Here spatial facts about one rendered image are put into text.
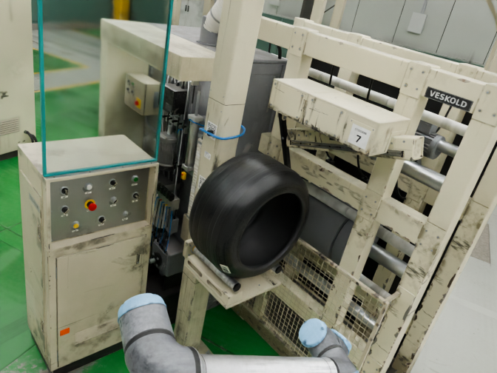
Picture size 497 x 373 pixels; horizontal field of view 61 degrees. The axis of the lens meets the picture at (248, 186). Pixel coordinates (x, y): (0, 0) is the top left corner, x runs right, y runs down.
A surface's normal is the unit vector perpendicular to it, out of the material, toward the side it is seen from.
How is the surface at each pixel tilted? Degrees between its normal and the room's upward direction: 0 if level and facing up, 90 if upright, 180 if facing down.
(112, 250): 90
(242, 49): 90
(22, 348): 0
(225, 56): 90
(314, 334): 46
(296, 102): 90
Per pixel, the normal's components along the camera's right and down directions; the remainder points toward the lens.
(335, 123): -0.74, 0.17
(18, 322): 0.18, -0.88
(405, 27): -0.44, 0.33
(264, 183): 0.36, -0.26
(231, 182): -0.33, -0.57
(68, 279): 0.64, 0.44
